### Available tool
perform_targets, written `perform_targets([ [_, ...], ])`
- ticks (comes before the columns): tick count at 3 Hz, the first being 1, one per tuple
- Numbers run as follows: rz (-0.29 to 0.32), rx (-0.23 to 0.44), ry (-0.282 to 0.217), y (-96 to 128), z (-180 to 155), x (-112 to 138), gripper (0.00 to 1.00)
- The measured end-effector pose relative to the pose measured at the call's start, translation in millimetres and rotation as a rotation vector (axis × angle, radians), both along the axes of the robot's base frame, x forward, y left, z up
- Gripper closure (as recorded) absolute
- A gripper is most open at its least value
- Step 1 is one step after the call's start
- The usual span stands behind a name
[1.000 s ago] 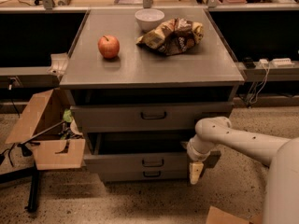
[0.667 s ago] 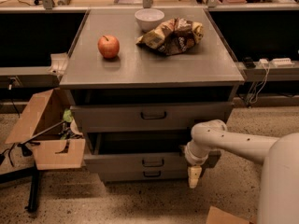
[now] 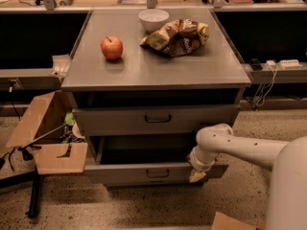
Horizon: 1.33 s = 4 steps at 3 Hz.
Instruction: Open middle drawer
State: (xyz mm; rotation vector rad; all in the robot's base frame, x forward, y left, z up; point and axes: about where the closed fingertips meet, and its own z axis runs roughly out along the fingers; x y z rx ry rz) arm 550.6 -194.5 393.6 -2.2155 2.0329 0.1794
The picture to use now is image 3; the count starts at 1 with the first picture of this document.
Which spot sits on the black stand left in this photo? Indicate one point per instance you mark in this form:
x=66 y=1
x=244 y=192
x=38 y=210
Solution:
x=28 y=176

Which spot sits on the red apple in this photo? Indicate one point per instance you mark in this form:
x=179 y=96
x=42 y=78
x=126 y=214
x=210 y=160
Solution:
x=112 y=47

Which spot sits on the cardboard box bottom right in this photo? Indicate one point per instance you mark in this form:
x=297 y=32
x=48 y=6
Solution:
x=224 y=222

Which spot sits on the white power strip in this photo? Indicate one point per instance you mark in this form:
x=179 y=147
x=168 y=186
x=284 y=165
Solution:
x=289 y=64

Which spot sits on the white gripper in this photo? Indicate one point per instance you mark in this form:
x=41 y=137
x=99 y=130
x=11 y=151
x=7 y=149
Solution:
x=197 y=164

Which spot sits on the white plastic tray left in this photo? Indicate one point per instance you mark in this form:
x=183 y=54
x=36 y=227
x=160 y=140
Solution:
x=60 y=66

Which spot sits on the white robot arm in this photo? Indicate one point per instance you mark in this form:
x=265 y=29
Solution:
x=287 y=207

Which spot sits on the open cardboard box left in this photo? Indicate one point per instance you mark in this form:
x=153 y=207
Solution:
x=44 y=114

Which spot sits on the grey top drawer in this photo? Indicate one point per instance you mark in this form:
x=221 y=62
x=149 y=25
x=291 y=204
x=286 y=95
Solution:
x=152 y=119

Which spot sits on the grey metal drawer cabinet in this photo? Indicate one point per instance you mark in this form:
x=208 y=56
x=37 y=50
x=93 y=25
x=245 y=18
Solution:
x=211 y=75

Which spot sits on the white bowl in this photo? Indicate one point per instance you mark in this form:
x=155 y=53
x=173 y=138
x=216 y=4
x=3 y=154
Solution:
x=152 y=19

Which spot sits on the grey drawer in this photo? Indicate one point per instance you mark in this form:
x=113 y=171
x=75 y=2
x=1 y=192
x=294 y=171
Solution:
x=152 y=119
x=133 y=160

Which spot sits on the crumpled chip bag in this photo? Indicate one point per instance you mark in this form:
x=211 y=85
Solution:
x=177 y=38

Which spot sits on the black small device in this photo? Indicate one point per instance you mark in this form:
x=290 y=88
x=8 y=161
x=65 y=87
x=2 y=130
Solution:
x=255 y=64

